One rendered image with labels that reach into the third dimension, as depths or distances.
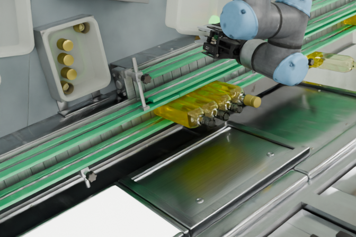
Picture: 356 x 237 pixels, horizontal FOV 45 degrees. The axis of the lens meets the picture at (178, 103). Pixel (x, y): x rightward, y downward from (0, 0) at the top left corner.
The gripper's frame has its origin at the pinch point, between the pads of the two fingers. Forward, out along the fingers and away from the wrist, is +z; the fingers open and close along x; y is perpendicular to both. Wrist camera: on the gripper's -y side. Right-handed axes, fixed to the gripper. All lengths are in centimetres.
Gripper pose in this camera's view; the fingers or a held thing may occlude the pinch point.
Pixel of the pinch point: (203, 32)
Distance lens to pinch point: 122.8
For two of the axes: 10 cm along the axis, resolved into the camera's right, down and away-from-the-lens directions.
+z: -5.9, -3.7, 7.2
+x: -1.8, 9.3, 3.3
